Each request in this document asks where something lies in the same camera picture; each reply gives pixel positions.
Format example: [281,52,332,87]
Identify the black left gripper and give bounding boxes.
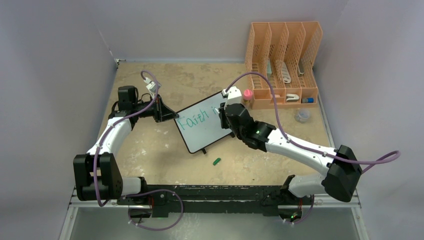
[132,94,178,123]

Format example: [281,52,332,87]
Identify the white whiteboard black frame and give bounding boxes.
[174,92,232,154]

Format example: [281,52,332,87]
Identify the green marker cap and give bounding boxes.
[212,158,221,166]

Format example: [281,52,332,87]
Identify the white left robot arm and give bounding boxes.
[73,85,179,206]

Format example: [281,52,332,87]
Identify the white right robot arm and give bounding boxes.
[216,103,362,204]

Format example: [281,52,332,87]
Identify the pink cartoon bottle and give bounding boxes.
[242,89,253,107]

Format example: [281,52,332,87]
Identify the white stapler in organizer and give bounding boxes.
[285,93,300,103]

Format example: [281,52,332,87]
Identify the white long tool in organizer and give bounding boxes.
[281,61,292,84]

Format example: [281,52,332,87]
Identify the clear small plastic jar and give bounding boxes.
[294,108,311,124]

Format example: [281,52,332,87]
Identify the peach plastic file organizer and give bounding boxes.
[244,21,323,110]

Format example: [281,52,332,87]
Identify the blue capped item in organizer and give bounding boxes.
[301,97,315,104]

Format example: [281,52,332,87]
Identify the grey tool in organizer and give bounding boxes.
[297,59,305,77]

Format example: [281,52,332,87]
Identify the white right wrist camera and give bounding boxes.
[221,86,242,107]

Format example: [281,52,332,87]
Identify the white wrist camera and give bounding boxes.
[143,77,162,98]
[221,86,242,107]

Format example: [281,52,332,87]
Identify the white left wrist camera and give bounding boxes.
[143,77,162,98]

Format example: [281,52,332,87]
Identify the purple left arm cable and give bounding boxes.
[92,70,161,208]

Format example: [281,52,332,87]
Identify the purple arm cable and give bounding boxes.
[225,71,402,175]
[92,70,161,208]

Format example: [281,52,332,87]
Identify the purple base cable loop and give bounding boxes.
[127,189,184,233]

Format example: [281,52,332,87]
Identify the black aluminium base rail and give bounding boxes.
[68,183,361,220]

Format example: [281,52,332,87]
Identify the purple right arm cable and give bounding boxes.
[225,71,402,175]

